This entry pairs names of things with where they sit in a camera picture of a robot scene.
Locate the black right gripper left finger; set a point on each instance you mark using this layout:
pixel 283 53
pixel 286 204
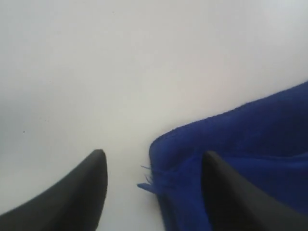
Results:
pixel 75 203

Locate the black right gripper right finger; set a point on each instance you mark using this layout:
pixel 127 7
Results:
pixel 235 204

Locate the blue microfiber towel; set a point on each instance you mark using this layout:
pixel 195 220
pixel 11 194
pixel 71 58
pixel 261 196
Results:
pixel 266 141

